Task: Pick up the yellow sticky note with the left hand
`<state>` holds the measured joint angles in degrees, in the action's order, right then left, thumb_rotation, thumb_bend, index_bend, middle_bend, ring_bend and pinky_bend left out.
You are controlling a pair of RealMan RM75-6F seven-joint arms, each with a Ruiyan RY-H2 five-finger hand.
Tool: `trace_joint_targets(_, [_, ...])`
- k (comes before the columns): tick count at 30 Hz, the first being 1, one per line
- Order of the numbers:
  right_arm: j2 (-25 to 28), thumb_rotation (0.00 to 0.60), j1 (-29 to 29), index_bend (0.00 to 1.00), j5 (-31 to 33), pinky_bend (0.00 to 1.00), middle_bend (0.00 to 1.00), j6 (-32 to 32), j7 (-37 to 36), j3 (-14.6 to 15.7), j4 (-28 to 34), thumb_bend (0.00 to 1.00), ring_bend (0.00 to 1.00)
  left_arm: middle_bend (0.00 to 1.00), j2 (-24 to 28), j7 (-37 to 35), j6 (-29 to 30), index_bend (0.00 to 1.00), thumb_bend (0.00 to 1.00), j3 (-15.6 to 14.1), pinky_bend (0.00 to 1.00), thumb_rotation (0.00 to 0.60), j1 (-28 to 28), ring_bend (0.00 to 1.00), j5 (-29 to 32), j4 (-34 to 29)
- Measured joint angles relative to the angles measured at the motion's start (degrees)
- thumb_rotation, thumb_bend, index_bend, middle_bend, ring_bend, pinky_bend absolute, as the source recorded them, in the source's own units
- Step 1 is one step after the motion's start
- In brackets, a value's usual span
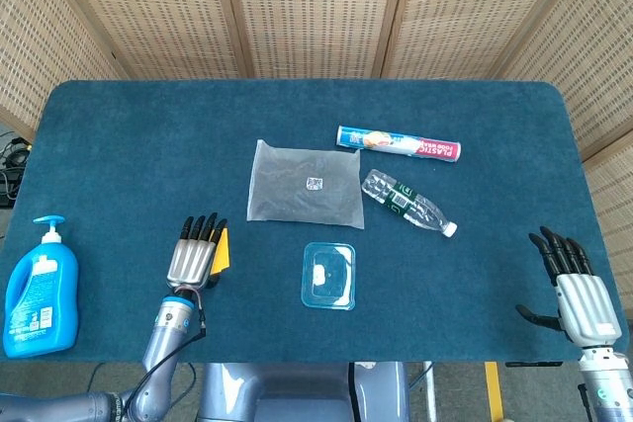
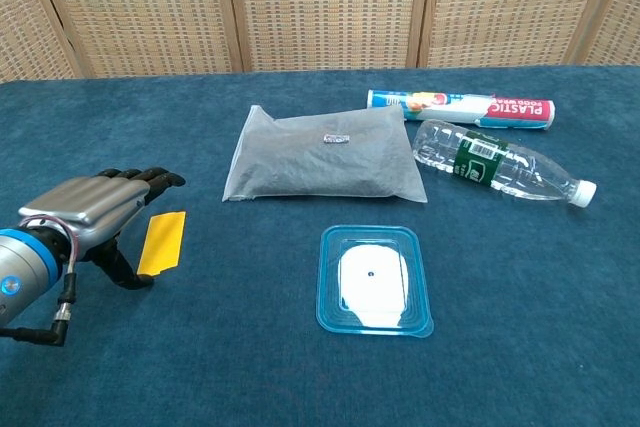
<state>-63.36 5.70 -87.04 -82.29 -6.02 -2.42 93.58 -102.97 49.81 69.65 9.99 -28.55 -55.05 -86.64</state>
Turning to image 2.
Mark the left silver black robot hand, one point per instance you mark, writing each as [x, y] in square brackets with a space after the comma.
[90, 202]

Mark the yellow plastic piece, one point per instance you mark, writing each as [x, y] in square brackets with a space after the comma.
[162, 242]

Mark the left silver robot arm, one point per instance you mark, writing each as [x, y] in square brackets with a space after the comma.
[25, 272]

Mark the blue felt table cover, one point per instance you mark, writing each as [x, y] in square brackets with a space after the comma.
[200, 372]

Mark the translucent bag with dark contents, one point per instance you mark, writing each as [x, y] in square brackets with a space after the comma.
[325, 167]

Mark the blue clear plastic lid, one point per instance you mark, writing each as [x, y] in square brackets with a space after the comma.
[375, 282]

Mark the woven bamboo folding screen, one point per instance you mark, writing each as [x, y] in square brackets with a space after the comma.
[320, 7]

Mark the plastic wrap roll box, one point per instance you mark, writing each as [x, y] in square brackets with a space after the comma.
[465, 107]

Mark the clear bottle with green label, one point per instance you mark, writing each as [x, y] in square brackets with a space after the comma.
[475, 162]

